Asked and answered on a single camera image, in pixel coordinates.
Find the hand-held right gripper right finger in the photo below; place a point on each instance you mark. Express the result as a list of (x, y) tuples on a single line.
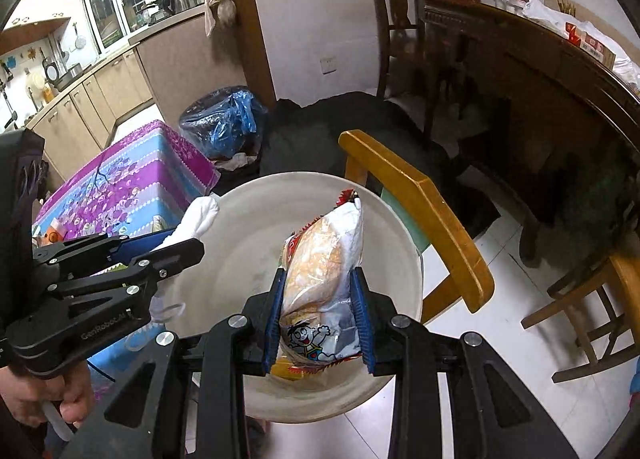
[(361, 319)]

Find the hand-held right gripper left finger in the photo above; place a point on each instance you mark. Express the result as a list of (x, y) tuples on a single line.
[(277, 311)]

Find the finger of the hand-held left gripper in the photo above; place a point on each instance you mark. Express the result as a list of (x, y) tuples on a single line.
[(142, 242), (175, 252)]

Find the white towel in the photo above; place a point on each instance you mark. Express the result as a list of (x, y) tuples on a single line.
[(200, 216)]

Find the bread snack packet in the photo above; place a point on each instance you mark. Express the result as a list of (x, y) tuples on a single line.
[(320, 264)]

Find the white plastic bucket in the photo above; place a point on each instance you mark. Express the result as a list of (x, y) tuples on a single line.
[(240, 239)]

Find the orange and white packet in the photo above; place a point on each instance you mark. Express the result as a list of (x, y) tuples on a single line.
[(51, 237)]

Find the person's left hand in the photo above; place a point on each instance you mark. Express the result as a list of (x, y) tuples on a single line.
[(30, 399)]

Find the yellow packet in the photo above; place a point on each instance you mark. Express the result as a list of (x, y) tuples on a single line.
[(290, 370)]

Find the crumpled white paper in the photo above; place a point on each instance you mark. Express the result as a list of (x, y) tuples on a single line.
[(237, 163)]

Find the yellow wooden chair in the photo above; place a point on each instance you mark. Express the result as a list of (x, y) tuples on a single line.
[(425, 199)]

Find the bin with blue bag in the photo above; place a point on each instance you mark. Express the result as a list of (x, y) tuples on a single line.
[(220, 119)]

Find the black cloth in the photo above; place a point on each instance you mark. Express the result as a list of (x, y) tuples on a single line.
[(320, 139)]

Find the yellow bottle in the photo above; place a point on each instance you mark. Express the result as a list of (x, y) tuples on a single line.
[(48, 91)]

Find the beige kitchen cabinets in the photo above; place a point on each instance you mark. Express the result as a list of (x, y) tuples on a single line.
[(175, 64)]

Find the metal cooking pot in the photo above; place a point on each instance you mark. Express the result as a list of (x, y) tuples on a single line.
[(67, 76)]

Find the hanging metal strainer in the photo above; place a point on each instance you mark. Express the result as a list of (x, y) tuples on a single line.
[(80, 41)]

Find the brown wooden stool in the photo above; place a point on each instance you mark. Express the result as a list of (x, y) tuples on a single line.
[(625, 279)]

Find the dark wooden table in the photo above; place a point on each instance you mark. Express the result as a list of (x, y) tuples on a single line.
[(525, 89)]

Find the white plastic bag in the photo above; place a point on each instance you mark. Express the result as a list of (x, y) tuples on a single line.
[(542, 11)]

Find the red and white box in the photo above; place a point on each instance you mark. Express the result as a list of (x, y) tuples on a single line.
[(592, 44)]

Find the wooden chopstick box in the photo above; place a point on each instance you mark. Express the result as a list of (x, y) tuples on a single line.
[(562, 4)]

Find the white wall socket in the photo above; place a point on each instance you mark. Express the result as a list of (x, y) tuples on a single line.
[(328, 65)]

